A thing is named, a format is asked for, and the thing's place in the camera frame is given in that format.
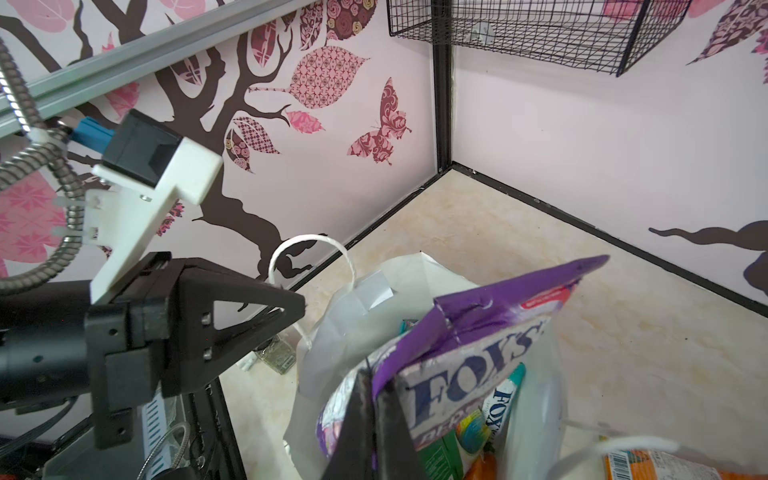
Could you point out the black wire basket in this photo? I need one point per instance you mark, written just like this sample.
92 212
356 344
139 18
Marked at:
602 36

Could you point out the left metal flexible conduit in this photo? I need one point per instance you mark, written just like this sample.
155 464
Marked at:
46 149

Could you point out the aluminium rail left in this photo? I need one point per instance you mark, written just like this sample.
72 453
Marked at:
88 79

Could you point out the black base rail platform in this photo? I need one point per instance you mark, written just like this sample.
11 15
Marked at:
200 435

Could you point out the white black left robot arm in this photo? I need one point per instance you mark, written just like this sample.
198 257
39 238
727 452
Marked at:
43 347

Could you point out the purple snack bag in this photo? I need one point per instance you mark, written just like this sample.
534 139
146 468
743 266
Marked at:
444 342

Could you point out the orange snack bag with label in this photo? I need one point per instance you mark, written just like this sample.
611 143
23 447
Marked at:
653 465

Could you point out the teal snack bag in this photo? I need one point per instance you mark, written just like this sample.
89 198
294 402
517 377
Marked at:
496 407

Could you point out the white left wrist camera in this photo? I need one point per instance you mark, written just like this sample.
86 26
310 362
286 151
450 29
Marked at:
148 168

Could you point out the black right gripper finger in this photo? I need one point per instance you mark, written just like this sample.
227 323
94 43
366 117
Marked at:
374 441

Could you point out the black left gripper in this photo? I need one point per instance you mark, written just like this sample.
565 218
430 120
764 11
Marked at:
171 326

